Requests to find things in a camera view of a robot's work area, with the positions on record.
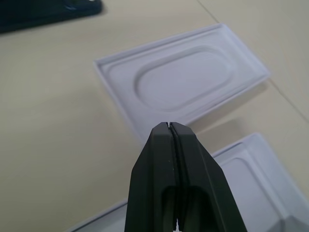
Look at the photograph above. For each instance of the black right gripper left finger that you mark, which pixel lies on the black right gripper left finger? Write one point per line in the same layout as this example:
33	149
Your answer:
149	181

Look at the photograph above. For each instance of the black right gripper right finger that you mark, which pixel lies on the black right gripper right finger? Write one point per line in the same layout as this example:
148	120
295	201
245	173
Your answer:
205	183

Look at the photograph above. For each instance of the blue phone box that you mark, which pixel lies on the blue phone box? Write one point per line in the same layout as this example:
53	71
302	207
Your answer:
253	181

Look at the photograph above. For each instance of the white phone box base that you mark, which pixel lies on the white phone box base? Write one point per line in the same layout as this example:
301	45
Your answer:
183	79

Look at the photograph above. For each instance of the dark blue smartphone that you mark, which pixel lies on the dark blue smartphone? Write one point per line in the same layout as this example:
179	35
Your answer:
36	17

